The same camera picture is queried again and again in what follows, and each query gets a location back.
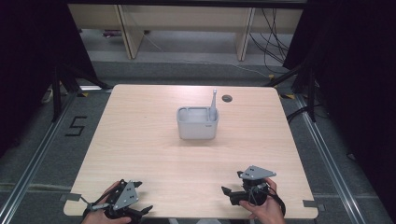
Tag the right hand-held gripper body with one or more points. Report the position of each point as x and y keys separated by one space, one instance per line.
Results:
x=257 y=172

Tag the metal floor rail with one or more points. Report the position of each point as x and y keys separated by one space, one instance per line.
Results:
x=34 y=161
x=330 y=161

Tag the white plastic storage box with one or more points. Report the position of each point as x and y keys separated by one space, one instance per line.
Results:
x=197 y=129

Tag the white electric toothbrush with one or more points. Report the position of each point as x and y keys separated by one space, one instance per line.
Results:
x=213 y=109

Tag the person's right hand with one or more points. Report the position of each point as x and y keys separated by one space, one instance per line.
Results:
x=267 y=213

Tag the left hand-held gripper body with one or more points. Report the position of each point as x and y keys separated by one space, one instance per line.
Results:
x=126 y=196

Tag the black curtain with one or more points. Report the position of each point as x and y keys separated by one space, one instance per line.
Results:
x=31 y=62
x=358 y=77

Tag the person's left hand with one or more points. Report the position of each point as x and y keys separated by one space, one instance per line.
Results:
x=98 y=219

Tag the grey tape piece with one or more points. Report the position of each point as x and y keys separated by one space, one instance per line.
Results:
x=313 y=204
x=70 y=197

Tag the black metal stand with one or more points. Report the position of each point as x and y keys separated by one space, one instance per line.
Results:
x=311 y=93
x=56 y=93

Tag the yellow black tape piece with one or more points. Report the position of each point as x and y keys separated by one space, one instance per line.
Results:
x=82 y=94
x=287 y=96

